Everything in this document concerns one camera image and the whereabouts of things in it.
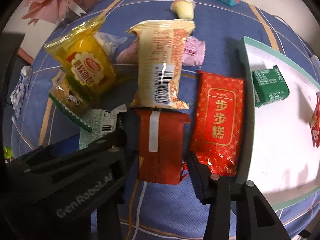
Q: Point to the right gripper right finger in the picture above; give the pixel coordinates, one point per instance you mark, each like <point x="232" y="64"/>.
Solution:
<point x="255" y="218"/>

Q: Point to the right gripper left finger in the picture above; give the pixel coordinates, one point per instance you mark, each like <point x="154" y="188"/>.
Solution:
<point x="118" y="160"/>

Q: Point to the dark red packet white stripe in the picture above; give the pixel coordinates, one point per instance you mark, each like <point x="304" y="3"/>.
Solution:
<point x="161" y="146"/>

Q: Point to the light green barcode packet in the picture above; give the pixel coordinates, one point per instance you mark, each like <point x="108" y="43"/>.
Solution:
<point x="101" y="122"/>

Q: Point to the red gold-lettered cake packet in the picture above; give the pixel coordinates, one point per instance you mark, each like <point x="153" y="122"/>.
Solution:
<point x="217" y="132"/>

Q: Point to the green cow cracker packet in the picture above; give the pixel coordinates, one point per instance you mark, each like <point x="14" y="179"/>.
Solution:
<point x="73" y="100"/>

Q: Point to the red snack packet white label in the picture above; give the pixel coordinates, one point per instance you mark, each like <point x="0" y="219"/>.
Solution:
<point x="315" y="125"/>

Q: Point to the dark green snack packet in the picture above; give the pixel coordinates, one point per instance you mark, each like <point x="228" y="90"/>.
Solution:
<point x="269" y="86"/>

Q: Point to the yellow soft bread packet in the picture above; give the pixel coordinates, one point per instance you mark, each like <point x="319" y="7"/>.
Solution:
<point x="83" y="58"/>

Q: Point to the clear packet with white bun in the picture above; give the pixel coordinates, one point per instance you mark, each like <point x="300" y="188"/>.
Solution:
<point x="109" y="43"/>

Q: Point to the pink snack packet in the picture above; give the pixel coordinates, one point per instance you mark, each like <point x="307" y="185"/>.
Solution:
<point x="193" y="55"/>

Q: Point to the beige bread packet with barcode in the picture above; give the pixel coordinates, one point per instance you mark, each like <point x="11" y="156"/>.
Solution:
<point x="160" y="50"/>

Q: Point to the white tray with teal rim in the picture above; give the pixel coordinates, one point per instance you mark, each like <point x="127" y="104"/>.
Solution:
<point x="278" y="154"/>

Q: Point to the crumpled blue white wrapper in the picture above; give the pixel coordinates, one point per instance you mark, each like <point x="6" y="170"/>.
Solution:
<point x="20" y="91"/>

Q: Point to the blue plaid tablecloth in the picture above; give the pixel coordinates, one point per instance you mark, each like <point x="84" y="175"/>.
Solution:
<point x="155" y="211"/>

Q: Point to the pink paper flower bouquet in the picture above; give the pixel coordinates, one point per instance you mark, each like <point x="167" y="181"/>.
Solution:
<point x="56" y="11"/>

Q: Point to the yellow jelly cup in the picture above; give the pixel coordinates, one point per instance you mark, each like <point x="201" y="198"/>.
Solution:
<point x="184" y="9"/>

